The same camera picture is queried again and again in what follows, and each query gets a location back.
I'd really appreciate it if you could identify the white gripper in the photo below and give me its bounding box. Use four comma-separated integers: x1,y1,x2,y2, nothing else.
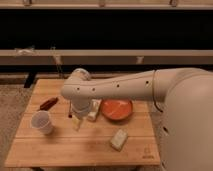
72,99,92,131

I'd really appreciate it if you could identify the red pepper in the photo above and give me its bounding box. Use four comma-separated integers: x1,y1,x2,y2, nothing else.
39,97,58,110

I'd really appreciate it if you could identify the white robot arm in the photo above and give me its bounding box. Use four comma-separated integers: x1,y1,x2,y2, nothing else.
61,68,213,171

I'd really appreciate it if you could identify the white ceramic cup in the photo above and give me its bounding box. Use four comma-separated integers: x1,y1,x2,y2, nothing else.
30,110,53,135

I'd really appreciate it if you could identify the white yellow box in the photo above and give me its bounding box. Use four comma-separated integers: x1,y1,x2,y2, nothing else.
87,99,101,121

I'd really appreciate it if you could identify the orange bowl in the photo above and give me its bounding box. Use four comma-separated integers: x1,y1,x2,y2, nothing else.
101,99,133,121

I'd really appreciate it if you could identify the wooden table board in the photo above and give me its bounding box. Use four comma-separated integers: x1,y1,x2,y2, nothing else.
5,79,160,167

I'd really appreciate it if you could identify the grey wall rail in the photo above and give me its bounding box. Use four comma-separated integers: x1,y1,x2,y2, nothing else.
0,49,213,66

